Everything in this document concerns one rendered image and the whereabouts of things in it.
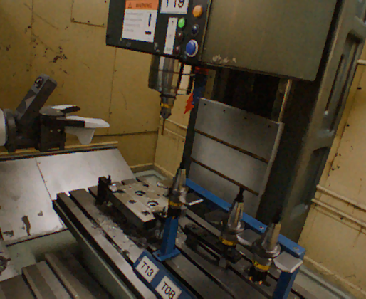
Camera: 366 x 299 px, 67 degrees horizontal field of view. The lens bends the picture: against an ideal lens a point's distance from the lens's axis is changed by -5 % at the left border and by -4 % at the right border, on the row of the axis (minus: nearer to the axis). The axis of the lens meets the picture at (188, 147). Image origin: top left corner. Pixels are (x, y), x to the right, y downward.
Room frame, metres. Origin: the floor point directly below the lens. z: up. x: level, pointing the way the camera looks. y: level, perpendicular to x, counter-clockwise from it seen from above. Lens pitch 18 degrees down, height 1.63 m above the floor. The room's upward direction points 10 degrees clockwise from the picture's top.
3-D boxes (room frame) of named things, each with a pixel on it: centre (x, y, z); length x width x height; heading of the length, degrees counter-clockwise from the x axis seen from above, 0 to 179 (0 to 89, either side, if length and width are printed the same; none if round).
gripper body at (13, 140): (0.56, 0.33, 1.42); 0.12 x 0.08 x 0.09; 138
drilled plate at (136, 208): (1.13, 0.14, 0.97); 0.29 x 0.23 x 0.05; 47
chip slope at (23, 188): (1.49, 0.59, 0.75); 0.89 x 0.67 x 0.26; 137
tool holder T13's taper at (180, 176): (0.82, 0.01, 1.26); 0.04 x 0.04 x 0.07
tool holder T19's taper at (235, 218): (0.66, -0.15, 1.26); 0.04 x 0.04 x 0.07
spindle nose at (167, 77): (1.04, 0.11, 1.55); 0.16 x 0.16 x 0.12
